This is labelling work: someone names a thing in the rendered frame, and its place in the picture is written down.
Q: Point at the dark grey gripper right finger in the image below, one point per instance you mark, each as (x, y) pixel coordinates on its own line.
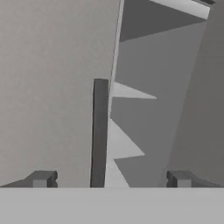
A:
(180, 179)

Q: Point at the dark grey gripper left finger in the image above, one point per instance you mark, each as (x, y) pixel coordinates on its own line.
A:
(40, 178)

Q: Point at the grey fridge door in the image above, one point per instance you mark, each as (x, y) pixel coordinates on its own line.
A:
(49, 87)

